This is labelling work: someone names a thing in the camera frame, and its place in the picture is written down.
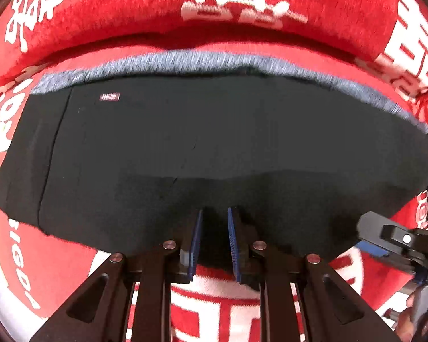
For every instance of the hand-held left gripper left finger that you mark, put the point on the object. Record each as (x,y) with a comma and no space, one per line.
(196,242)

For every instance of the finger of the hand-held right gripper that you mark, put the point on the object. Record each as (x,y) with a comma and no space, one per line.
(381,229)

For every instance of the black pants with grey waistband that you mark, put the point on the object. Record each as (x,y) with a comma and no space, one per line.
(199,131)

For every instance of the person's right hand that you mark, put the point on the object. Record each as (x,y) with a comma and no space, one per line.
(406,324)

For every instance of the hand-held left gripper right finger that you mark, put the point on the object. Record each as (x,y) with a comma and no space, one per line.
(233,242)

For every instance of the red plush printed blanket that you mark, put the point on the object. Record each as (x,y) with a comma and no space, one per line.
(121,3)

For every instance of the red printed bed sheet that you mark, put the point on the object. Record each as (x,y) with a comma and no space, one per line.
(57,260)

